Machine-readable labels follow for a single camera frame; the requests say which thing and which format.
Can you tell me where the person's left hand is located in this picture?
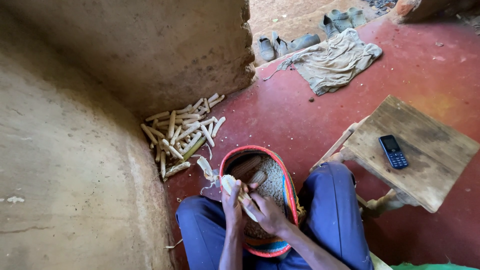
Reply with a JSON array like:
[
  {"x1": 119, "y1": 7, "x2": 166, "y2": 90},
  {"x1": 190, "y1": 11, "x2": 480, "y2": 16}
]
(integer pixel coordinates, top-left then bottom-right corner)
[{"x1": 221, "y1": 179, "x2": 249, "y2": 230}]

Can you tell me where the person's right hand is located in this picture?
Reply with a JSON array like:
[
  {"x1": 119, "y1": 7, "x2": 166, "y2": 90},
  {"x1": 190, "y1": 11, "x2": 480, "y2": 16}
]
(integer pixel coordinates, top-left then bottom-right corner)
[{"x1": 240, "y1": 182, "x2": 290, "y2": 236}]

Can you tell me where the partly shelled maize cob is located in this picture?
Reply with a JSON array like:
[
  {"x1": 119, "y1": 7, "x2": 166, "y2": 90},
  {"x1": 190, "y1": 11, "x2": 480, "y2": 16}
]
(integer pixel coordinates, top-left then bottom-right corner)
[{"x1": 220, "y1": 174, "x2": 259, "y2": 223}]

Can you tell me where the colourful woven basket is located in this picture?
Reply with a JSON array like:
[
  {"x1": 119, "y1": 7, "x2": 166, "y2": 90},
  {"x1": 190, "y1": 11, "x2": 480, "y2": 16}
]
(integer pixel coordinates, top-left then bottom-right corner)
[{"x1": 219, "y1": 145, "x2": 306, "y2": 258}]

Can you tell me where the heap of loose maize kernels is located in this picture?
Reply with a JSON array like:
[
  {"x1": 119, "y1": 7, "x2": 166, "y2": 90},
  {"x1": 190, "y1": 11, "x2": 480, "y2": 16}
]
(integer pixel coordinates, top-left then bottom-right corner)
[{"x1": 240, "y1": 155, "x2": 287, "y2": 240}]

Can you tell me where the unshelled maize cob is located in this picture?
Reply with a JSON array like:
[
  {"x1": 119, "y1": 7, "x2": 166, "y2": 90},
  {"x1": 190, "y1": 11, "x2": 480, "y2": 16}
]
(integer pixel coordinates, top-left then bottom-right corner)
[
  {"x1": 247, "y1": 170, "x2": 268, "y2": 186},
  {"x1": 230, "y1": 155, "x2": 262, "y2": 179}
]

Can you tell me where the pale maize husk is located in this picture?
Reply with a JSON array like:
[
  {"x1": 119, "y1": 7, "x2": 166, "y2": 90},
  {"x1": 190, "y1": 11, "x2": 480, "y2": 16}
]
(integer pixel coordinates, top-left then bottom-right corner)
[{"x1": 196, "y1": 156, "x2": 220, "y2": 196}]

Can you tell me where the pile of bare maize cobs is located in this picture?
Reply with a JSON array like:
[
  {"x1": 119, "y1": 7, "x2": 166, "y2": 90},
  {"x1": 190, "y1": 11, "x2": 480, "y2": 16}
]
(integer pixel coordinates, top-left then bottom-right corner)
[{"x1": 140, "y1": 93, "x2": 227, "y2": 180}]

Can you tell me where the blue keypad phone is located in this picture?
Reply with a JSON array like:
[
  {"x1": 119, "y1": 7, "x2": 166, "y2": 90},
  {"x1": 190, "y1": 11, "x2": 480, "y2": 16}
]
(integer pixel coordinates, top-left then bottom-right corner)
[{"x1": 378, "y1": 134, "x2": 409, "y2": 170}]

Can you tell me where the wooden stool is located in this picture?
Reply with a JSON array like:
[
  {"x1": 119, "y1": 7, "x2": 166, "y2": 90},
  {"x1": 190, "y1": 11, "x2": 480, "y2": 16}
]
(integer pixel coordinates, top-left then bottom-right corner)
[{"x1": 310, "y1": 94, "x2": 480, "y2": 219}]

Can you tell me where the beige crumpled cloth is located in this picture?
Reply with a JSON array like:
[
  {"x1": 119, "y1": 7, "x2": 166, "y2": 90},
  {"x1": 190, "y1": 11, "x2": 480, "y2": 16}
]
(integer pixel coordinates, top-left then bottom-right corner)
[{"x1": 263, "y1": 28, "x2": 383, "y2": 97}]

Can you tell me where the green cloth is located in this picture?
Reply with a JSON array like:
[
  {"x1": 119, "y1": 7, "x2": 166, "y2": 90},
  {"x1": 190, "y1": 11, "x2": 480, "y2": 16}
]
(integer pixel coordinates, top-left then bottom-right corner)
[{"x1": 390, "y1": 262, "x2": 477, "y2": 270}]

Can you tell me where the dark grey shoe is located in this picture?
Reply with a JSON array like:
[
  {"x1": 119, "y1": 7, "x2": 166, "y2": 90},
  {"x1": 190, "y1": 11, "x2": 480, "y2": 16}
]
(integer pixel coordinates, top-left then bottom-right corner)
[{"x1": 319, "y1": 14, "x2": 340, "y2": 40}]

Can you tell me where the grey-green slip-on shoe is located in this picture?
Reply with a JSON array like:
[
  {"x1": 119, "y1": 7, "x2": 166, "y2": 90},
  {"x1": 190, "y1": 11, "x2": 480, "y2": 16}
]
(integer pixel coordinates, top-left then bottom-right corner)
[
  {"x1": 346, "y1": 7, "x2": 367, "y2": 29},
  {"x1": 327, "y1": 9, "x2": 354, "y2": 33}
]

